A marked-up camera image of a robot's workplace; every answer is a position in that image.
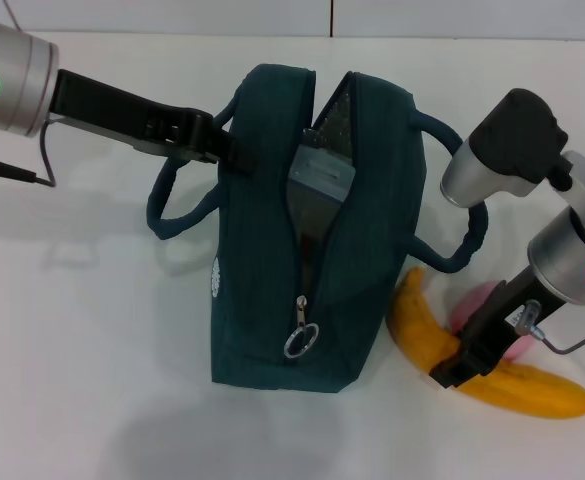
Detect yellow banana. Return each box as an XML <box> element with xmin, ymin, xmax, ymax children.
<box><xmin>385</xmin><ymin>266</ymin><xmax>585</xmax><ymax>420</ymax></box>

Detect clear plastic lunch box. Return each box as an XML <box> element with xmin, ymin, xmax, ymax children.
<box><xmin>285</xmin><ymin>125</ymin><xmax>358</xmax><ymax>261</ymax></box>

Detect dark teal insulated bag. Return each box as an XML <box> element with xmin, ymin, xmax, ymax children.
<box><xmin>145</xmin><ymin>63</ymin><xmax>489</xmax><ymax>396</ymax></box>

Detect pink peach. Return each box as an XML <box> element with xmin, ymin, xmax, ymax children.
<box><xmin>449</xmin><ymin>280</ymin><xmax>534</xmax><ymax>362</ymax></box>

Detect right arm gripper cable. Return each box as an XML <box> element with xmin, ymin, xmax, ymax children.
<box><xmin>514</xmin><ymin>298</ymin><xmax>585</xmax><ymax>354</ymax></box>

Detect metal zipper pull ring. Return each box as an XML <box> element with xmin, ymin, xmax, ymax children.
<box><xmin>282</xmin><ymin>294</ymin><xmax>320</xmax><ymax>359</ymax></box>

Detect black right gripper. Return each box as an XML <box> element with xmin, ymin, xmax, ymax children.
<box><xmin>428</xmin><ymin>266</ymin><xmax>569</xmax><ymax>392</ymax></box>

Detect arm gripper cable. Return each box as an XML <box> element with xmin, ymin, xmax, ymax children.
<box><xmin>514</xmin><ymin>298</ymin><xmax>585</xmax><ymax>354</ymax></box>
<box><xmin>0</xmin><ymin>117</ymin><xmax>57</xmax><ymax>189</ymax></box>

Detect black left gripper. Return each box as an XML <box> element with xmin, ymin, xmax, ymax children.
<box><xmin>45</xmin><ymin>68</ymin><xmax>259</xmax><ymax>176</ymax></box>

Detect left arm gripper cable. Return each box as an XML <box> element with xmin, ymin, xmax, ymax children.
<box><xmin>0</xmin><ymin>117</ymin><xmax>57</xmax><ymax>189</ymax></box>

